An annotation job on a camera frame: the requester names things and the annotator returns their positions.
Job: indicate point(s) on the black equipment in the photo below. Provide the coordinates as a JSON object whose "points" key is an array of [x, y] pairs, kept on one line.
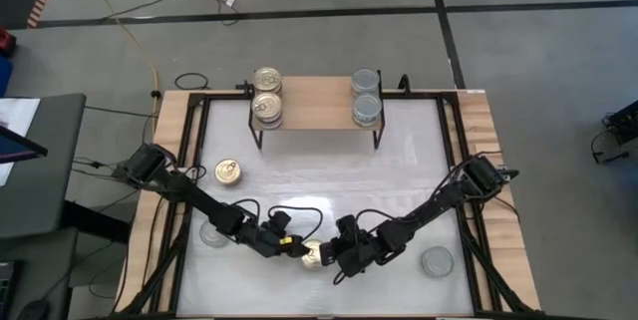
{"points": [[625, 125]]}

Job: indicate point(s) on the black table frame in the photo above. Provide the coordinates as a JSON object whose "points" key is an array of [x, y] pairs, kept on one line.
{"points": [[224, 96]]}

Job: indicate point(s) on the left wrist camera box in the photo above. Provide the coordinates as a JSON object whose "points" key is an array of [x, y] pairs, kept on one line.
{"points": [[279, 221]]}

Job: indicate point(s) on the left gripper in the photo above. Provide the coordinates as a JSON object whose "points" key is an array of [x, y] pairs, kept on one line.
{"points": [[269, 245]]}

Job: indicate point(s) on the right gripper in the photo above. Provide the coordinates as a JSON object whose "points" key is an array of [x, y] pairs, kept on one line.
{"points": [[359, 255]]}

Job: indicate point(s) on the red item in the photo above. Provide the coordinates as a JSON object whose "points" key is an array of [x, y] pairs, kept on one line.
{"points": [[6, 42]]}

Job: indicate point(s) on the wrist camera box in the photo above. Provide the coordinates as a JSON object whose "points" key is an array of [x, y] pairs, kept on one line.
{"points": [[279, 221], [346, 225]]}

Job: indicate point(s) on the white paper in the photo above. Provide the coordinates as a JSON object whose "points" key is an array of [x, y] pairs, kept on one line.
{"points": [[20, 113]]}

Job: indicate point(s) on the blue item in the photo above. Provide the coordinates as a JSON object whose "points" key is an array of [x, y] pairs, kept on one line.
{"points": [[4, 76]]}

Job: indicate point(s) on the wooden shelf black legs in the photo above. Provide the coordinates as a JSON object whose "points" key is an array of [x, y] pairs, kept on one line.
{"points": [[314, 105]]}

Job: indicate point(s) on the black mouse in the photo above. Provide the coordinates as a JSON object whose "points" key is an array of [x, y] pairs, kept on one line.
{"points": [[34, 311]]}

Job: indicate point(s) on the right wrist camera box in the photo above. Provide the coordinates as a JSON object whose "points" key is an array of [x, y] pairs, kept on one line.
{"points": [[346, 225]]}

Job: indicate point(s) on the white plug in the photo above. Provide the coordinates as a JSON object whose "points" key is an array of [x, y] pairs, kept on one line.
{"points": [[229, 1]]}

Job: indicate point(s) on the grey desk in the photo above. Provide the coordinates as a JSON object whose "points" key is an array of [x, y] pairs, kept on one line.
{"points": [[50, 160]]}

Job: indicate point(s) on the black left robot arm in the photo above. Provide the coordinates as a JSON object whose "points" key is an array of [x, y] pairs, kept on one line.
{"points": [[199, 200]]}

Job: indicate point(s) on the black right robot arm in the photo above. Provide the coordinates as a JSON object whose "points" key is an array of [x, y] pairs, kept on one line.
{"points": [[438, 200]]}

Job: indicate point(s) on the dark tablet screen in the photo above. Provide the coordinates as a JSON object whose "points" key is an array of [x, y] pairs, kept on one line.
{"points": [[15, 146]]}

